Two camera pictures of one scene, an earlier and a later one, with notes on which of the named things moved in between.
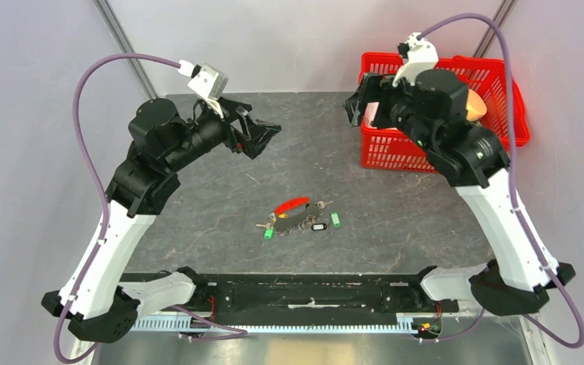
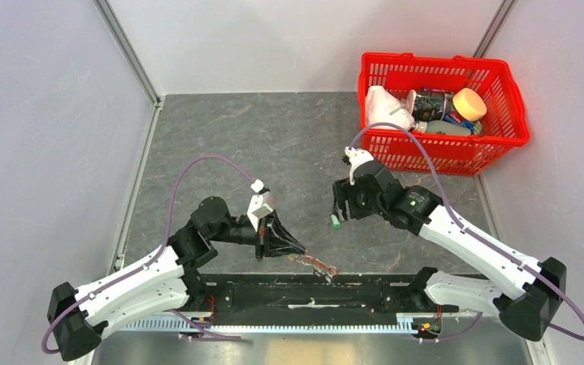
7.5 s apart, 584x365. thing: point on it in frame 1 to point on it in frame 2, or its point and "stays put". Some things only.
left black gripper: (255, 136) to (276, 239)
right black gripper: (374, 87) to (343, 190)
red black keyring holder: (291, 214) to (319, 268)
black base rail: (294, 295) stays put
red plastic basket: (400, 148) stays put
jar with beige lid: (475, 106) stays put
